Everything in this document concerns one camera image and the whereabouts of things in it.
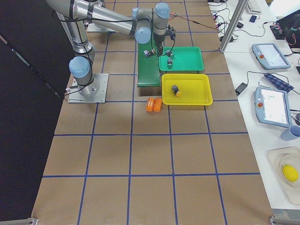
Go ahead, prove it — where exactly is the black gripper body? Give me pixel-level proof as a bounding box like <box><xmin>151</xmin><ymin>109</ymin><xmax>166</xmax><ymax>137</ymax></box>
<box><xmin>153</xmin><ymin>33</ymin><xmax>165</xmax><ymax>48</ymax></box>

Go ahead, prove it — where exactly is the orange cylinder with 4680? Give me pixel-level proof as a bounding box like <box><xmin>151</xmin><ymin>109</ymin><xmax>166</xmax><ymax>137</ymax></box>
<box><xmin>145</xmin><ymin>97</ymin><xmax>155</xmax><ymax>112</ymax></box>

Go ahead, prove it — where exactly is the plain orange cylinder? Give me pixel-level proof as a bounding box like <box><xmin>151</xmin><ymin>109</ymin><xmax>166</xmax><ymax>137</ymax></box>
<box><xmin>153</xmin><ymin>97</ymin><xmax>162</xmax><ymax>112</ymax></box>

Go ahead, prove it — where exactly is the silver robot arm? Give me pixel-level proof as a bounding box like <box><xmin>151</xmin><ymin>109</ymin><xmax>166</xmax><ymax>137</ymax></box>
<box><xmin>47</xmin><ymin>0</ymin><xmax>170</xmax><ymax>97</ymax></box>

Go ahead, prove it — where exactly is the green plastic tray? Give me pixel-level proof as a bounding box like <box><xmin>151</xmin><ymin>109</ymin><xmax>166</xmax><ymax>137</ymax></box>
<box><xmin>158</xmin><ymin>46</ymin><xmax>204</xmax><ymax>71</ymax></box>

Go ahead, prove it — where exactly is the green conveyor belt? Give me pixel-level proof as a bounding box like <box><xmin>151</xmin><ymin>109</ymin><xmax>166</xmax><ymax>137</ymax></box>
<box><xmin>137</xmin><ymin>42</ymin><xmax>161</xmax><ymax>88</ymax></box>

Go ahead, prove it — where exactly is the yellow plastic tray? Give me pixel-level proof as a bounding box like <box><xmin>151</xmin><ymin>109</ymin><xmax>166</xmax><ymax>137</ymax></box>
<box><xmin>161</xmin><ymin>74</ymin><xmax>213</xmax><ymax>105</ymax></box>

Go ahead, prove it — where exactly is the black power adapter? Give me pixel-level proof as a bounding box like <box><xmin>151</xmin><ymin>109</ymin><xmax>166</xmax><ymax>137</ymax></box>
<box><xmin>235</xmin><ymin>82</ymin><xmax>248</xmax><ymax>96</ymax></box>

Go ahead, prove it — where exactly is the grey teach pendant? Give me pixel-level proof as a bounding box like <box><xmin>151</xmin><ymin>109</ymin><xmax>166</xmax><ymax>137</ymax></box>
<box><xmin>252</xmin><ymin>43</ymin><xmax>291</xmax><ymax>70</ymax></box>
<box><xmin>254</xmin><ymin>86</ymin><xmax>292</xmax><ymax>128</ymax></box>

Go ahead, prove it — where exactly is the blue plaid cloth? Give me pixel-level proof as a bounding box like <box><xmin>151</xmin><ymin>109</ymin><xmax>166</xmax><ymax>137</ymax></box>
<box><xmin>263</xmin><ymin>73</ymin><xmax>294</xmax><ymax>93</ymax></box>

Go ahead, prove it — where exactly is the blue cup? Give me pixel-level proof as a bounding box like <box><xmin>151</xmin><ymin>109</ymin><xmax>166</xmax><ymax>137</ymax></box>
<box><xmin>280</xmin><ymin>126</ymin><xmax>300</xmax><ymax>141</ymax></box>

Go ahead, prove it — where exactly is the clear plastic container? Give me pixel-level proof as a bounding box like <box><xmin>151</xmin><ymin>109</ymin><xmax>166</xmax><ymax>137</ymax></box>
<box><xmin>267</xmin><ymin>147</ymin><xmax>300</xmax><ymax>206</ymax></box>

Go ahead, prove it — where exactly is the yellow lemon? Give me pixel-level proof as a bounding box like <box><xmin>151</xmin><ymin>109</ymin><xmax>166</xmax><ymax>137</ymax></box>
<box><xmin>282</xmin><ymin>165</ymin><xmax>299</xmax><ymax>182</ymax></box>

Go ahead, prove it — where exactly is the black braided cable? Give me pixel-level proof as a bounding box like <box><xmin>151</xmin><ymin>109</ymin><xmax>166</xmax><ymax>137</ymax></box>
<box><xmin>164</xmin><ymin>24</ymin><xmax>177</xmax><ymax>57</ymax></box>

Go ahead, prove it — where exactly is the red black wire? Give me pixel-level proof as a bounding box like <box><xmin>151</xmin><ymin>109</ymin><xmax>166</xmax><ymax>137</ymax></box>
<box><xmin>168</xmin><ymin>13</ymin><xmax>221</xmax><ymax>31</ymax></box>

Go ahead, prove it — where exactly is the aluminium frame post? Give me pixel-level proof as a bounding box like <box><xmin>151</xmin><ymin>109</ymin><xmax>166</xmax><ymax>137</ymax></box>
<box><xmin>219</xmin><ymin>0</ymin><xmax>248</xmax><ymax>53</ymax></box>

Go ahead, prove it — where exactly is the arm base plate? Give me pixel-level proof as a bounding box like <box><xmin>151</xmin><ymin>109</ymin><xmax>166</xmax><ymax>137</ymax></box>
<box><xmin>67</xmin><ymin>74</ymin><xmax>109</xmax><ymax>104</ymax></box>

